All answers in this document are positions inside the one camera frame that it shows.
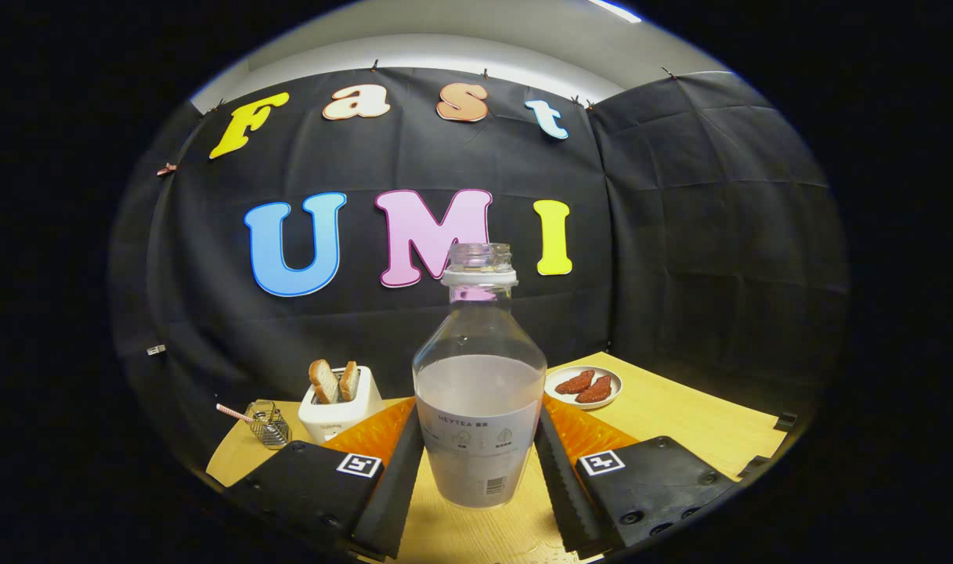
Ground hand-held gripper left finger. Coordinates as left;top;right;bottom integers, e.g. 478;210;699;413
226;397;426;561

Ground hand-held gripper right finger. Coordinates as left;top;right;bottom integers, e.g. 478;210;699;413
533;396;739;559

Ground clear plastic juice bottle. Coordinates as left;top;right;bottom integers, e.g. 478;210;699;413
412;243;547;510

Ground white toaster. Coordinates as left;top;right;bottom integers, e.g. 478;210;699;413
298;366;384;445

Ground round white plate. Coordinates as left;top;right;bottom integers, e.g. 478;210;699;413
544;365;623;410

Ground wooden table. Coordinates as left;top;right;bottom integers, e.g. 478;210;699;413
206;352;789;564

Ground small clear glass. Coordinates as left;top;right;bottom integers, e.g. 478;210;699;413
246;400;292;449

